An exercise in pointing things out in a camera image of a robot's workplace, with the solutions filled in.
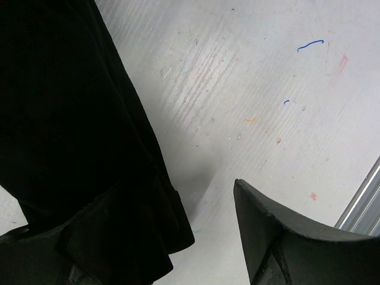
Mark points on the black underwear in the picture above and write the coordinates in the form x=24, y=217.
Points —
x=76, y=143

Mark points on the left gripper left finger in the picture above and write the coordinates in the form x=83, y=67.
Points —
x=49, y=253

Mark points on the aluminium mounting rail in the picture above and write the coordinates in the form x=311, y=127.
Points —
x=362, y=213

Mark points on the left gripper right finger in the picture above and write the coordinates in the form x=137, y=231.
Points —
x=281, y=246

